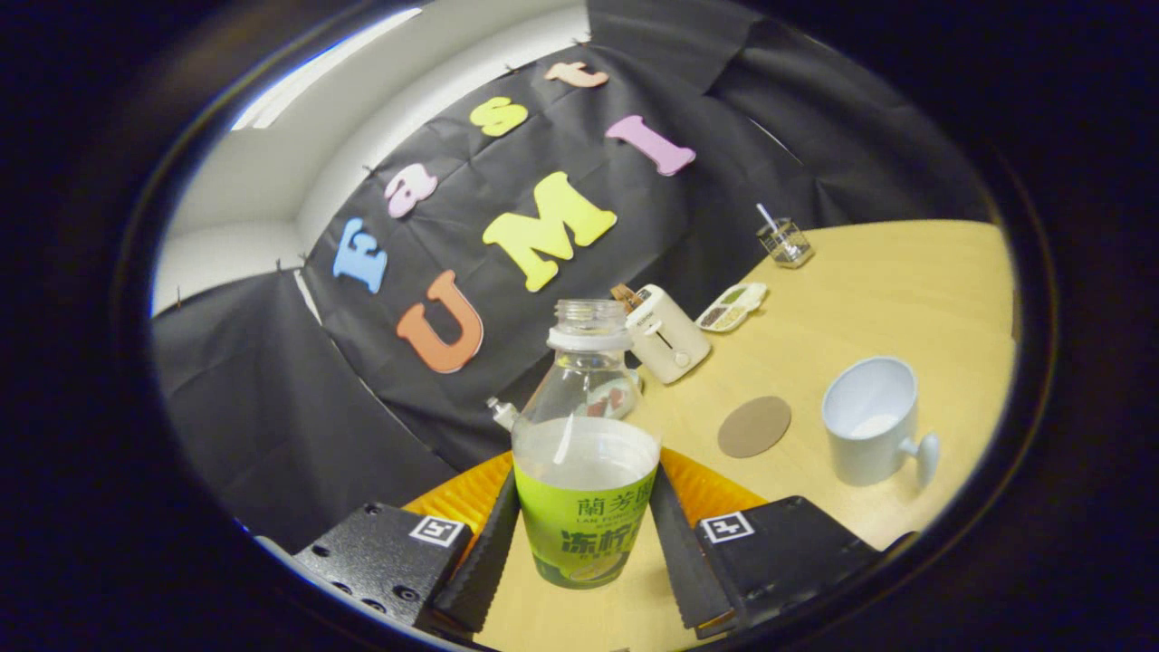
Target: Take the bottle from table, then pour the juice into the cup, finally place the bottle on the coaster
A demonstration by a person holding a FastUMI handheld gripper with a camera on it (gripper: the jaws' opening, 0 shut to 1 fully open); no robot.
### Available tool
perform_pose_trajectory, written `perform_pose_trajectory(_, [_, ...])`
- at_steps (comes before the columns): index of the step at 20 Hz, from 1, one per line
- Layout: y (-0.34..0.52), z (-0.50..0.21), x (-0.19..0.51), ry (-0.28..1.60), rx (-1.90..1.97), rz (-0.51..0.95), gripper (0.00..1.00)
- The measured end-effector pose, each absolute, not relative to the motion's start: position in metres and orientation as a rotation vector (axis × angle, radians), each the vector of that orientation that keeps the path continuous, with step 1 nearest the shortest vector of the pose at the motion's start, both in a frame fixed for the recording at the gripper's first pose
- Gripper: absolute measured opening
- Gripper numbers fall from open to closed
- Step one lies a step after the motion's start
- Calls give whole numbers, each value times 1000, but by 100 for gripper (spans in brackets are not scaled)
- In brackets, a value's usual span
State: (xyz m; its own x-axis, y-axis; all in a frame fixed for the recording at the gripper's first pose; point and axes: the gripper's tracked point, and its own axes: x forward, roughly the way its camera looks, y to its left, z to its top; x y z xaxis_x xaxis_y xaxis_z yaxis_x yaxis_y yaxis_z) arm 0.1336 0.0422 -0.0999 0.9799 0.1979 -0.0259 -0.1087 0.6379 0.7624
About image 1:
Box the clear glass holder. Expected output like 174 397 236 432
757 217 815 269

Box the long ceiling light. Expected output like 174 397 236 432
231 7 425 132

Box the white cup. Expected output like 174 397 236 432
821 356 941 491

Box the white divided snack tray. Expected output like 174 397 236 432
695 282 770 333

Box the wooden table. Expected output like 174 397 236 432
471 219 1020 652

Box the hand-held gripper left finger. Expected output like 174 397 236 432
292 450 522 635

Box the brown round coaster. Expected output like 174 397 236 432
717 395 793 459

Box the white straw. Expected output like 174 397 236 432
756 203 798 259

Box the green label juice bottle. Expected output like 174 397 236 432
512 299 662 590

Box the white toaster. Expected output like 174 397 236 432
623 283 713 385

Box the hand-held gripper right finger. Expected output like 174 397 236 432
647 446 884 639

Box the black backdrop cloth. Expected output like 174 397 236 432
149 0 997 553

